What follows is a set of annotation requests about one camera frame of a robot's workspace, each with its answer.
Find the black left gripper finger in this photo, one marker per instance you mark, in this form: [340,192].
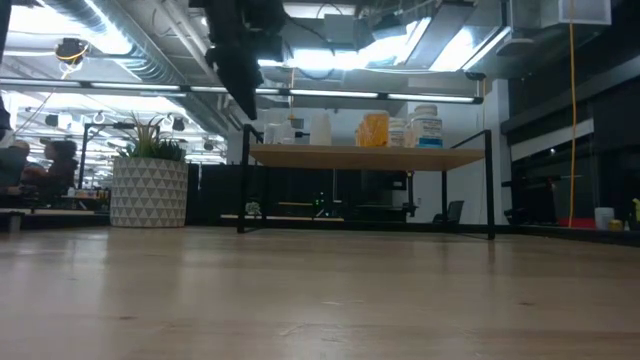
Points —
[242,80]

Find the orange pill bottle white cap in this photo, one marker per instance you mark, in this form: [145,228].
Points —
[374,130]

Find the overhead LED light bar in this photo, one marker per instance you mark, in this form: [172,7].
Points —
[330,93]

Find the green potted plant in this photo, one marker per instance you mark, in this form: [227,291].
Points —
[150,145]

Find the small background plant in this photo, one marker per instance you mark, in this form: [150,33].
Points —
[252,208]

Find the wooden background table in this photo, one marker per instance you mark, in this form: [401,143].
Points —
[360,157]

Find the white triangle-pattern plant pot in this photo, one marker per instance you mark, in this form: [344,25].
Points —
[149,195]

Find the person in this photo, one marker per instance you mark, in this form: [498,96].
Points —
[12,165]
[62,167]

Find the black office chair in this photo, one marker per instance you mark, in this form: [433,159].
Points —
[454,212]

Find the red plastic bin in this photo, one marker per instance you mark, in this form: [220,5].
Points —
[575,223]

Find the white cup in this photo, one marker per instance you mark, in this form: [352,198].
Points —
[603,217]

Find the small yellow container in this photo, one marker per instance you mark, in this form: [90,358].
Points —
[615,225]

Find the yellow-green object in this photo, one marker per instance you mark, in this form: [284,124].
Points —
[636,210]

